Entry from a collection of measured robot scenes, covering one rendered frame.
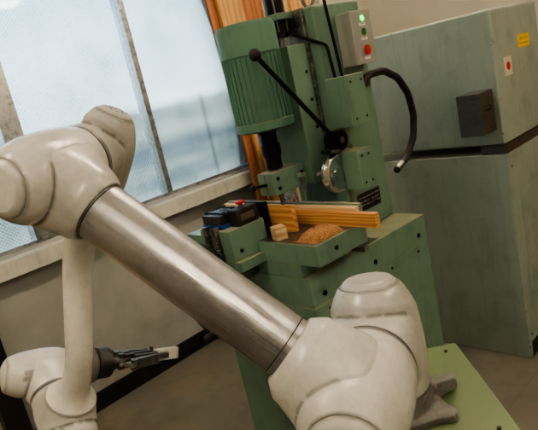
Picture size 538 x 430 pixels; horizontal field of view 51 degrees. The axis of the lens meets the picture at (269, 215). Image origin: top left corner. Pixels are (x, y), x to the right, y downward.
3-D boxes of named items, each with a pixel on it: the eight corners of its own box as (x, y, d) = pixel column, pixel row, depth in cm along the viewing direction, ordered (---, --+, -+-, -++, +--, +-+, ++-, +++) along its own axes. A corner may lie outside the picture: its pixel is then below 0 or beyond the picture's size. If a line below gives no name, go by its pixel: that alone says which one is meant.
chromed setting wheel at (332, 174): (323, 198, 172) (315, 159, 169) (348, 187, 180) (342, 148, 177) (330, 198, 170) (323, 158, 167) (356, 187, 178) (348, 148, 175)
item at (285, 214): (249, 229, 179) (243, 205, 178) (253, 227, 180) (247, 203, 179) (295, 232, 164) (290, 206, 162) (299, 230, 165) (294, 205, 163)
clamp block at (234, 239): (205, 258, 169) (198, 229, 167) (239, 242, 178) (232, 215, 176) (236, 263, 158) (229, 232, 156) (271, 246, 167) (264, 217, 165)
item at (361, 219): (231, 220, 197) (229, 209, 196) (236, 217, 198) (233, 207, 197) (376, 228, 150) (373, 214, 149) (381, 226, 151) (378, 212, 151)
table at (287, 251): (167, 260, 187) (162, 243, 186) (236, 229, 206) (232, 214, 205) (295, 281, 142) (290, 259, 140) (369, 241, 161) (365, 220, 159)
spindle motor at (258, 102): (226, 138, 172) (201, 33, 164) (268, 125, 183) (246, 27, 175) (265, 134, 158) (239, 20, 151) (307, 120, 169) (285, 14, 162)
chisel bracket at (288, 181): (262, 200, 175) (256, 174, 173) (293, 188, 184) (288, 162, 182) (278, 200, 169) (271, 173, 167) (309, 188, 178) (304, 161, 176)
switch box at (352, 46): (343, 68, 176) (333, 15, 173) (363, 63, 183) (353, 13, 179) (359, 65, 172) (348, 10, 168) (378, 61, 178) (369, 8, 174)
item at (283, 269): (215, 264, 184) (213, 253, 183) (262, 242, 197) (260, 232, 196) (303, 278, 154) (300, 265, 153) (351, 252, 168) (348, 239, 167)
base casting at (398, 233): (218, 289, 188) (211, 264, 186) (330, 232, 224) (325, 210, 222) (316, 310, 155) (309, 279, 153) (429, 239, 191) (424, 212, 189)
